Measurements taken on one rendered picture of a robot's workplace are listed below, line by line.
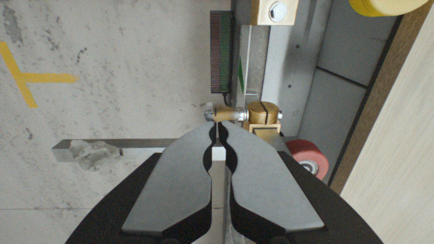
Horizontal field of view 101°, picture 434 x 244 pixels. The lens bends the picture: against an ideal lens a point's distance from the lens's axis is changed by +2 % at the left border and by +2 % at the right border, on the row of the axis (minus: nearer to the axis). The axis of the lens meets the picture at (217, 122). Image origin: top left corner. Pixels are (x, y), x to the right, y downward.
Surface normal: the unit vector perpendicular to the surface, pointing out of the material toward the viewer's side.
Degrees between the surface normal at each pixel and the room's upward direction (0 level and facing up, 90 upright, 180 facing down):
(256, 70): 0
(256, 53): 0
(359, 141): 90
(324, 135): 90
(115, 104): 0
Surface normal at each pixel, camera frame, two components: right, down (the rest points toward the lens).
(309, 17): 0.03, 0.47
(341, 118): -1.00, 0.00
